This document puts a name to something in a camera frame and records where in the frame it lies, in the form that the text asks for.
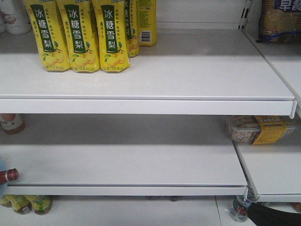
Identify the brown biscuit pack blue label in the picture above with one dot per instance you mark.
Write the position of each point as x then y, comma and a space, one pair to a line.
280, 21

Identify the yellow pear drink bottle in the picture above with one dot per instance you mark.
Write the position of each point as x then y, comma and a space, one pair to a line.
79, 23
147, 23
131, 23
113, 49
49, 34

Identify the clear biscuit box yellow label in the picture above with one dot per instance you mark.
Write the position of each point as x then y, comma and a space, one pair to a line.
258, 130

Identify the light blue plastic basket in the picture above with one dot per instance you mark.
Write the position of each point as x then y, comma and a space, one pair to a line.
3, 181

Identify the white metal shelf unit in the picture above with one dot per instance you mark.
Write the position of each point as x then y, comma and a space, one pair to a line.
152, 129

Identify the yellow lemon tea bottle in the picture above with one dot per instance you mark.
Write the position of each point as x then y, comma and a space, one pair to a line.
41, 204
20, 204

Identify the white peach drink bottle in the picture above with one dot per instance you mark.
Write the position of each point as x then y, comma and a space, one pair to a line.
14, 16

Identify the clear water bottle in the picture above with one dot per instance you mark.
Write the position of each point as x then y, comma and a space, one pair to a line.
238, 211

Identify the orange C100 juice bottle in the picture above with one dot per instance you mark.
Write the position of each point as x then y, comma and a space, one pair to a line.
11, 123

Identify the red aluminium coke bottle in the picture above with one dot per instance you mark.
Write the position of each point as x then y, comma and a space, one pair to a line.
11, 175

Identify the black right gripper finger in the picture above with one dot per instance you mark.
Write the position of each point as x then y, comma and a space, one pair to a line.
265, 216

